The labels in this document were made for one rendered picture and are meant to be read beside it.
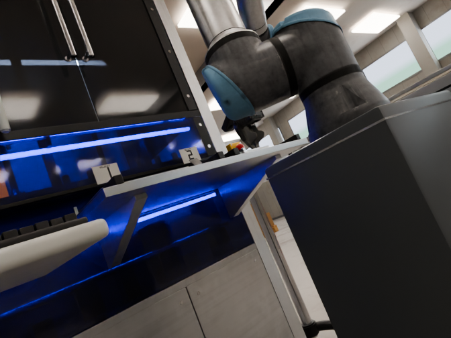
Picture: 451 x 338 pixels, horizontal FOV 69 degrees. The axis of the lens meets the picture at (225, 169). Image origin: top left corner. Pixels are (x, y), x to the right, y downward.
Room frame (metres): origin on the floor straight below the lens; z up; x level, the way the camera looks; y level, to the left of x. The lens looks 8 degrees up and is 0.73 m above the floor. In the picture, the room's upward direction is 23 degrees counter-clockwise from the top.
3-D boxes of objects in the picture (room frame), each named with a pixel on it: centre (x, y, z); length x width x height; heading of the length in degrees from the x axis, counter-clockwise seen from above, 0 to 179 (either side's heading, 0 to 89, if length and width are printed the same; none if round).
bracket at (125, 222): (0.88, 0.31, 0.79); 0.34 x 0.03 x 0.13; 41
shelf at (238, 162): (1.05, 0.13, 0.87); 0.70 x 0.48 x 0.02; 131
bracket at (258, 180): (1.20, -0.06, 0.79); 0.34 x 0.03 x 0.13; 41
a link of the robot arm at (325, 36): (0.60, -0.23, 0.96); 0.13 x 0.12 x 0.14; 87
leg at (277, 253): (1.66, -0.08, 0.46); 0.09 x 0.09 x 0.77; 41
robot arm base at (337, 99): (0.60, -0.24, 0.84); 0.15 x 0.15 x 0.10
